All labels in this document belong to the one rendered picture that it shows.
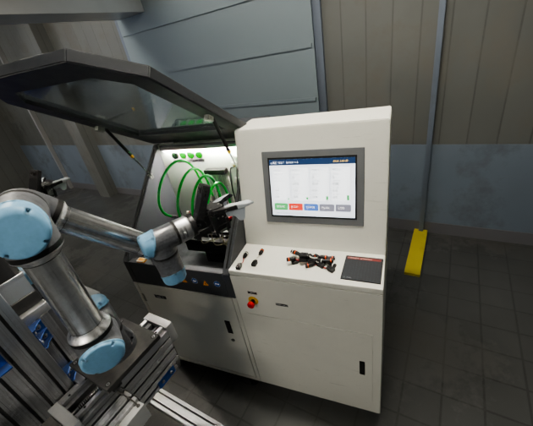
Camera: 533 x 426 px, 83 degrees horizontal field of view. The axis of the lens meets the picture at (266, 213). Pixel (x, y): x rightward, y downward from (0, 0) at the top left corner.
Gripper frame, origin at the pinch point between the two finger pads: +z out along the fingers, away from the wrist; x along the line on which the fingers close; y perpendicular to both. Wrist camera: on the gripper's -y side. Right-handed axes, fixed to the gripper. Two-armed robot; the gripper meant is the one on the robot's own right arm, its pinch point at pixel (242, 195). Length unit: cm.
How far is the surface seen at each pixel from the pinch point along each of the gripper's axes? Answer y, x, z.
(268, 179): 9.4, -33.4, 30.6
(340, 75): -25, -120, 179
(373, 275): 50, 15, 40
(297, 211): 26.3, -22.1, 35.2
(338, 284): 50, 8, 27
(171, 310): 76, -80, -31
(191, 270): 44, -53, -16
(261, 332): 86, -32, 2
